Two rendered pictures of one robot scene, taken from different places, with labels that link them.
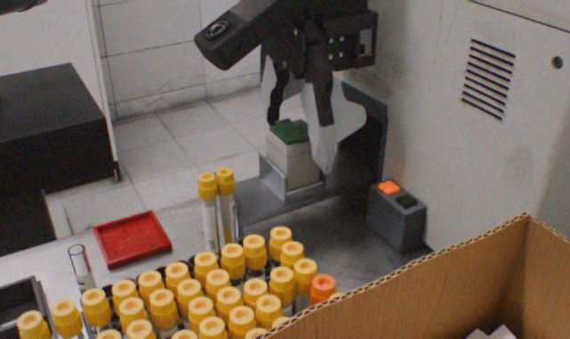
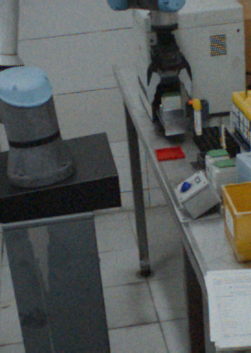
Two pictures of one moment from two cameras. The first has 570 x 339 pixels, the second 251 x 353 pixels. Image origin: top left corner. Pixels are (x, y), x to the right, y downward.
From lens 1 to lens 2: 1.87 m
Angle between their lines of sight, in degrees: 57
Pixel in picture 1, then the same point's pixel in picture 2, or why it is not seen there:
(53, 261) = (173, 167)
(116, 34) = not seen: outside the picture
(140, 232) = (165, 153)
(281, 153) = (176, 101)
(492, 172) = (228, 70)
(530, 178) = (240, 63)
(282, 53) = not seen: hidden behind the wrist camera
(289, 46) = not seen: hidden behind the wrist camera
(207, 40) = (174, 62)
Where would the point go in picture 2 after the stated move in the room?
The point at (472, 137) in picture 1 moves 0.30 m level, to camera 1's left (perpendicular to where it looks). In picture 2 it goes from (218, 64) to (183, 97)
